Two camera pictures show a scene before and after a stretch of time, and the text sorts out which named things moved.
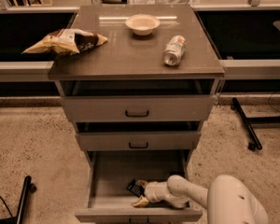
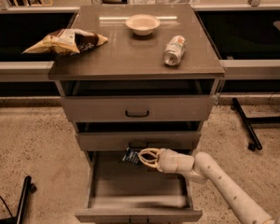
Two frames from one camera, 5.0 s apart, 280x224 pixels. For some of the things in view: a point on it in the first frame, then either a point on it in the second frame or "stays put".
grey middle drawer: (139, 135) stays put
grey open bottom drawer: (108, 174) stays put
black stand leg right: (255, 144) stays put
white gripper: (153, 191) → (170, 160)
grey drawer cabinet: (137, 81) stays put
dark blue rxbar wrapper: (135, 189) → (131, 156)
